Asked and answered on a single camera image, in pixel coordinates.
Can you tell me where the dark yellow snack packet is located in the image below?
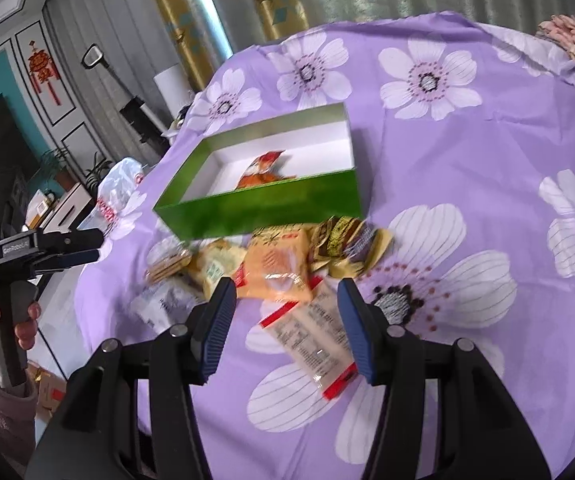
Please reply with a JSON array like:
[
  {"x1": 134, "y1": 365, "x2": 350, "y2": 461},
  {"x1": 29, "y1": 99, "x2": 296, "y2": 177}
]
[{"x1": 307, "y1": 216, "x2": 363, "y2": 273}]

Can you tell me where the white floor appliance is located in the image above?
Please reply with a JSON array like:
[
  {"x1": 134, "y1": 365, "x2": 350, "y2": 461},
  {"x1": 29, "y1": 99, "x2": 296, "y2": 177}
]
[{"x1": 154, "y1": 62, "x2": 193, "y2": 116}]

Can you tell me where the clear cracker packet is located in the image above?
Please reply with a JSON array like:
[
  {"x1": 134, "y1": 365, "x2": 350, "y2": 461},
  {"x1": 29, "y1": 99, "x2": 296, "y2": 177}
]
[{"x1": 146, "y1": 245, "x2": 193, "y2": 283}]

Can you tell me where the black stick vacuum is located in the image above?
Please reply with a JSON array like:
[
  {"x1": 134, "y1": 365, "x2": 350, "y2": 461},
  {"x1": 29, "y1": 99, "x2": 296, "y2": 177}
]
[{"x1": 82, "y1": 44, "x2": 168, "y2": 156}]

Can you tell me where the white red-edged snack packet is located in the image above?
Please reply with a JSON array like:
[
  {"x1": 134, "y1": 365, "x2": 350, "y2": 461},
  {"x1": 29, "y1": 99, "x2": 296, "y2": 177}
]
[{"x1": 259, "y1": 275, "x2": 361, "y2": 401}]

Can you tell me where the red knot wall decoration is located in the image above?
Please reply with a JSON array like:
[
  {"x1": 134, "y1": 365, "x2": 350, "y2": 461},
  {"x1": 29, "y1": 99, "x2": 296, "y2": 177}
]
[{"x1": 28, "y1": 40, "x2": 63, "y2": 107}]

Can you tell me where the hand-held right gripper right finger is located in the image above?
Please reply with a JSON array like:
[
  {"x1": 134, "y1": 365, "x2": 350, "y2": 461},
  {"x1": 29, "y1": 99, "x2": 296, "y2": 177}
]
[{"x1": 336, "y1": 278, "x2": 553, "y2": 480}]

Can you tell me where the tan snack packet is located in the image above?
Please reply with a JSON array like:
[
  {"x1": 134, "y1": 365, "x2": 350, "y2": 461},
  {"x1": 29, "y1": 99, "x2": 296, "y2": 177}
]
[{"x1": 327, "y1": 225, "x2": 394, "y2": 280}]

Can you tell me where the white plastic bag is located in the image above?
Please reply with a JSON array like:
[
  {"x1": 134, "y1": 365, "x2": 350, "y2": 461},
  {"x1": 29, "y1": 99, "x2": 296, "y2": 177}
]
[{"x1": 95, "y1": 157, "x2": 147, "y2": 241}]

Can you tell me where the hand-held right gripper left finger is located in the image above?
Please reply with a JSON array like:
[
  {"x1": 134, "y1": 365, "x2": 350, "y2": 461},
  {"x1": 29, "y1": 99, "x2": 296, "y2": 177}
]
[{"x1": 25, "y1": 277, "x2": 238, "y2": 480}]

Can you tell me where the green potted plant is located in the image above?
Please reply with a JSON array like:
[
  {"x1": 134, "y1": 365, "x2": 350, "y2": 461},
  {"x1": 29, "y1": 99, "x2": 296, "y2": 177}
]
[
  {"x1": 38, "y1": 149, "x2": 76, "y2": 186},
  {"x1": 84, "y1": 152, "x2": 116, "y2": 186}
]

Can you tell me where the white television cabinet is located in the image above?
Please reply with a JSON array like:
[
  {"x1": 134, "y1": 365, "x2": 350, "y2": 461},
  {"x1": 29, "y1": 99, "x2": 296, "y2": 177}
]
[{"x1": 25, "y1": 182, "x2": 98, "y2": 241}]

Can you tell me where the yellow green corn snack packet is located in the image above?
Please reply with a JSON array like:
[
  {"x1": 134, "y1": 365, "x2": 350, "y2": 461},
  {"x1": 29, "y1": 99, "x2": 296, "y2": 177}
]
[{"x1": 188, "y1": 240, "x2": 248, "y2": 298}]

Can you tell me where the purple floral cloth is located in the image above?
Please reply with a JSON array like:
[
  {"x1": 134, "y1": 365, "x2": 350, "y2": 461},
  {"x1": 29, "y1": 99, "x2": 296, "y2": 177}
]
[{"x1": 72, "y1": 10, "x2": 575, "y2": 478}]

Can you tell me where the green cardboard box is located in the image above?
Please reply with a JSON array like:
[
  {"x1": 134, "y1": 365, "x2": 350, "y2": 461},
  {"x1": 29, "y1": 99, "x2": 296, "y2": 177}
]
[{"x1": 154, "y1": 102, "x2": 364, "y2": 242}]

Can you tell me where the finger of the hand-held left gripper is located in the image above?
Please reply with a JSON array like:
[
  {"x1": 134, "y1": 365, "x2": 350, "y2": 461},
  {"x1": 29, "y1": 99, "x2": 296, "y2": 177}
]
[
  {"x1": 32, "y1": 248, "x2": 101, "y2": 276},
  {"x1": 38, "y1": 228, "x2": 106, "y2": 253}
]

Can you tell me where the brown cardboard box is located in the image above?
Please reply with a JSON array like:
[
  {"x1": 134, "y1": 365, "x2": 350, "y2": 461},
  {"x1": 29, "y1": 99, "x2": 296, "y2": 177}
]
[{"x1": 28, "y1": 365, "x2": 68, "y2": 421}]

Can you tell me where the red orange snack packet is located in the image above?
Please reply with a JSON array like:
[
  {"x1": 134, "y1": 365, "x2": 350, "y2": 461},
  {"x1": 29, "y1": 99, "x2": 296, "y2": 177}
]
[{"x1": 238, "y1": 150, "x2": 295, "y2": 190}]

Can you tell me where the white peanut snack packet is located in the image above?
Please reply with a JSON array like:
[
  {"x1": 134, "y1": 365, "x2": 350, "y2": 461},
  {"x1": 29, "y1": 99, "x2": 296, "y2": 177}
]
[{"x1": 132, "y1": 280, "x2": 208, "y2": 333}]

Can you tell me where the grey pleated curtain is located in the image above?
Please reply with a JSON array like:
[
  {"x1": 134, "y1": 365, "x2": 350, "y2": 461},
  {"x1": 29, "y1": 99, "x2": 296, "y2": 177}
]
[{"x1": 42, "y1": 0, "x2": 178, "y2": 161}]

